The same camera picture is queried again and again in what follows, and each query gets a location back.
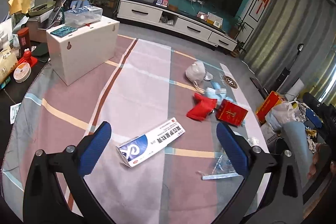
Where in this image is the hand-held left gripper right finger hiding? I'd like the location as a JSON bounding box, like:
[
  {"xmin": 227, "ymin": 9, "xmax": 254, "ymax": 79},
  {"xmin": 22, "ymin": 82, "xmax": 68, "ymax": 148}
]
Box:
[{"xmin": 217, "ymin": 122, "xmax": 303, "ymax": 224}]

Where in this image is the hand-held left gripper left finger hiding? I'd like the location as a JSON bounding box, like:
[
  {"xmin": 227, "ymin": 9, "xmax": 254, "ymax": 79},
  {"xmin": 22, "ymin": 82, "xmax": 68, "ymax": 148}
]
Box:
[{"xmin": 23, "ymin": 121, "xmax": 112, "ymax": 224}]

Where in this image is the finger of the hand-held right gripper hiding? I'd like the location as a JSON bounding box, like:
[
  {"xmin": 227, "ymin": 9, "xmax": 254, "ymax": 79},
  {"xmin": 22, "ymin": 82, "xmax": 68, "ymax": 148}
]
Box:
[
  {"xmin": 302, "ymin": 92, "xmax": 336, "ymax": 119},
  {"xmin": 305, "ymin": 110, "xmax": 323, "ymax": 128}
]

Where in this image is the red carton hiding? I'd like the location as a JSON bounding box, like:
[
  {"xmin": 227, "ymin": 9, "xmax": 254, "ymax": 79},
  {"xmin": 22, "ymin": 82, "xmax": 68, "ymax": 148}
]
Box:
[{"xmin": 215, "ymin": 98, "xmax": 249, "ymax": 126}]

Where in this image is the red snack packet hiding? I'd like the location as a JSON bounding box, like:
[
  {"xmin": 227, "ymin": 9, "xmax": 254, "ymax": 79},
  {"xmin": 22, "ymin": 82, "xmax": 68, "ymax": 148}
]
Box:
[{"xmin": 186, "ymin": 92, "xmax": 219, "ymax": 123}]

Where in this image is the blue white medicine box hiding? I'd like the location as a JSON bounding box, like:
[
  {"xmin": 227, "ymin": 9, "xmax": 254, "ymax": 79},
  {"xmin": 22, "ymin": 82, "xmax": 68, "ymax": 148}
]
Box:
[{"xmin": 117, "ymin": 117, "xmax": 186, "ymax": 168}]

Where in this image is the clear plastic wrapper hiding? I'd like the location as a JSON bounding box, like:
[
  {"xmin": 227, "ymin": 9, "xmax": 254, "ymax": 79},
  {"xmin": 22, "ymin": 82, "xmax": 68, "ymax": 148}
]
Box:
[{"xmin": 196, "ymin": 153, "xmax": 240, "ymax": 180}]

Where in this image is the person's leg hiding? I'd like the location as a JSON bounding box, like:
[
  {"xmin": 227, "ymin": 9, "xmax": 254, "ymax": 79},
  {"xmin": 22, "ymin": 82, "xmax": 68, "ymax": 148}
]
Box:
[{"xmin": 282, "ymin": 121, "xmax": 332, "ymax": 180}]

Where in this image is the white plastic bag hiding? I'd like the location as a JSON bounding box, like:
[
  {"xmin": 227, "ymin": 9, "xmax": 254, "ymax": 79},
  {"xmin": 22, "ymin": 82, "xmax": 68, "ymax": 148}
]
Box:
[{"xmin": 265, "ymin": 100, "xmax": 298, "ymax": 133}]

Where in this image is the upright vacuum cleaner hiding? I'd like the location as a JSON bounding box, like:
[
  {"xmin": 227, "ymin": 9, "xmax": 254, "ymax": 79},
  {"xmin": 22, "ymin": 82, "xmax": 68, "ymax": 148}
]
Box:
[{"xmin": 276, "ymin": 43, "xmax": 304, "ymax": 91}]

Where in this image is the orange red gift bag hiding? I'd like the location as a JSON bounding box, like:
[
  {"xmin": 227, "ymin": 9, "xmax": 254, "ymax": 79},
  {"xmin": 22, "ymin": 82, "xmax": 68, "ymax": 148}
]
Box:
[{"xmin": 256, "ymin": 91, "xmax": 284, "ymax": 124}]

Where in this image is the grey curtain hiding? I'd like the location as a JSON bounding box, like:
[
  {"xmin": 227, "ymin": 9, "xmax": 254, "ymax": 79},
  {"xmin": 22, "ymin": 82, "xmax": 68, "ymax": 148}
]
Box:
[{"xmin": 244, "ymin": 0, "xmax": 336, "ymax": 100}]

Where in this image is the striped tablecloth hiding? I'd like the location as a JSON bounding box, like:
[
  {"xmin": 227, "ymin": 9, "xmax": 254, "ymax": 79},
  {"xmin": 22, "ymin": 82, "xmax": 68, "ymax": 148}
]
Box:
[{"xmin": 0, "ymin": 35, "xmax": 272, "ymax": 219}]

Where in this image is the white storage box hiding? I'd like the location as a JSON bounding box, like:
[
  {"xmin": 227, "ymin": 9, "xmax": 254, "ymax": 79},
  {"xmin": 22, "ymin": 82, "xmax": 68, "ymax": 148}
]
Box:
[{"xmin": 46, "ymin": 15, "xmax": 120, "ymax": 86}]

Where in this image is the potted plant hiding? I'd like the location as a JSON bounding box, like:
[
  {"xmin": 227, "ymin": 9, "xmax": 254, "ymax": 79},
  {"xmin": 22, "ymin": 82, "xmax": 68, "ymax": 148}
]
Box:
[
  {"xmin": 233, "ymin": 40, "xmax": 248, "ymax": 57},
  {"xmin": 230, "ymin": 16, "xmax": 248, "ymax": 40}
]

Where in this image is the clear thread spool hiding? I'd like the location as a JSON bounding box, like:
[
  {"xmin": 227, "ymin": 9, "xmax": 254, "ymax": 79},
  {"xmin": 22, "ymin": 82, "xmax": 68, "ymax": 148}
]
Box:
[{"xmin": 13, "ymin": 61, "xmax": 32, "ymax": 83}]

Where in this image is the red toy figure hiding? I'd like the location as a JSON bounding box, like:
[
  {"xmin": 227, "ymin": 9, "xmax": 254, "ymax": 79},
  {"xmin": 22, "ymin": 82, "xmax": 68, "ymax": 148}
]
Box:
[{"xmin": 18, "ymin": 48, "xmax": 39, "ymax": 69}]

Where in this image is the beige packet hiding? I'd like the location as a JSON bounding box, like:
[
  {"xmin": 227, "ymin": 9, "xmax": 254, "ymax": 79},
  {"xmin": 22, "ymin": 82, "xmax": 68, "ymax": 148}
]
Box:
[{"xmin": 0, "ymin": 48, "xmax": 19, "ymax": 83}]

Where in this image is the teal flat case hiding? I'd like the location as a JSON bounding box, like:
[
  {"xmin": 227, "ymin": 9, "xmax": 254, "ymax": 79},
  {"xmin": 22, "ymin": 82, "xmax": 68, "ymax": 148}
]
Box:
[{"xmin": 50, "ymin": 25, "xmax": 78, "ymax": 37}]

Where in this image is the red tea canister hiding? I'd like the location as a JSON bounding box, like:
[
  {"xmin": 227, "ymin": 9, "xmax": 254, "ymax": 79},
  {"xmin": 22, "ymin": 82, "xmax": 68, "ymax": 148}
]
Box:
[{"xmin": 17, "ymin": 27, "xmax": 31, "ymax": 58}]

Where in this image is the yellow white box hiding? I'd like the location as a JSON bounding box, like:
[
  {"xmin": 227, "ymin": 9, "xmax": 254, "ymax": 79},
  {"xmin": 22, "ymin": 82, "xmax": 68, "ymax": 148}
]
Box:
[{"xmin": 197, "ymin": 11, "xmax": 224, "ymax": 27}]

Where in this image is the clear plastic container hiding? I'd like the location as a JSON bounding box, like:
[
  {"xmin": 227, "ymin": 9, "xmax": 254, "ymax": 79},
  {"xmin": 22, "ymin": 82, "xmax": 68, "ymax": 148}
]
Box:
[{"xmin": 64, "ymin": 6, "xmax": 103, "ymax": 27}]

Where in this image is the white TV stand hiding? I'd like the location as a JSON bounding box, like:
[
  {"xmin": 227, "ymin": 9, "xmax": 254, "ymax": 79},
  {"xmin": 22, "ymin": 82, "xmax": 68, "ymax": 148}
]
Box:
[{"xmin": 117, "ymin": 0, "xmax": 238, "ymax": 52}]

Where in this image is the green tray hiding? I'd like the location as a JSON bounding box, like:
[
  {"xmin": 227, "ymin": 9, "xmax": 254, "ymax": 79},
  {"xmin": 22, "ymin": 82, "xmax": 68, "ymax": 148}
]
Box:
[{"xmin": 27, "ymin": 1, "xmax": 57, "ymax": 18}]

